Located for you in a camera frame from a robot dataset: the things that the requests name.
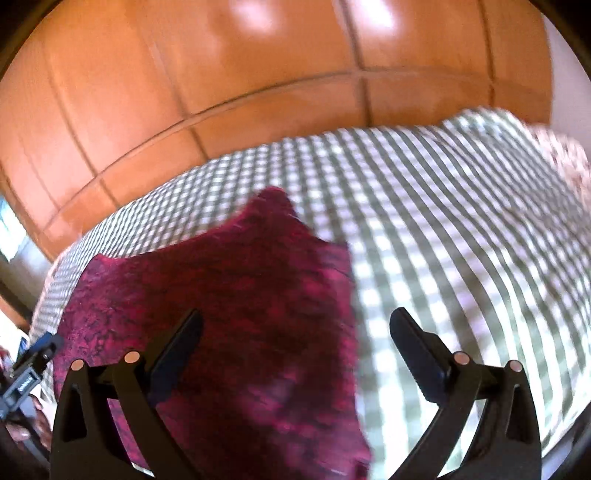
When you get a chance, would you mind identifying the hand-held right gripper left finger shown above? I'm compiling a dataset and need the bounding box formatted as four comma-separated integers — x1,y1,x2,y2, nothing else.
50,308,205,480

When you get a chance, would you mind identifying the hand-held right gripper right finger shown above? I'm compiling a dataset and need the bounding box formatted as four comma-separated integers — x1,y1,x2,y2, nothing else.
389,308,542,480

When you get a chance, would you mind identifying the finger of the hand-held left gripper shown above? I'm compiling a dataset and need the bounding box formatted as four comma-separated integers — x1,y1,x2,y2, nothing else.
13,333,65,370

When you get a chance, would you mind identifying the magenta fuzzy knit sweater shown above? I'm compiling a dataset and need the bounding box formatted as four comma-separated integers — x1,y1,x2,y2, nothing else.
53,186,375,480

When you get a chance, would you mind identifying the person's left hand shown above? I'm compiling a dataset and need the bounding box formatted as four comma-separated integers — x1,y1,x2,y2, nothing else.
0,397,54,457

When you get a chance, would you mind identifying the green white checkered bed sheet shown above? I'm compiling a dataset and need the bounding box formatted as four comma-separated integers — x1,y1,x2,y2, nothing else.
30,107,591,480

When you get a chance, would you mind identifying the floral pillow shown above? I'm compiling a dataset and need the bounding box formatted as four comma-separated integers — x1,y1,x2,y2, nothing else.
526,124,591,206

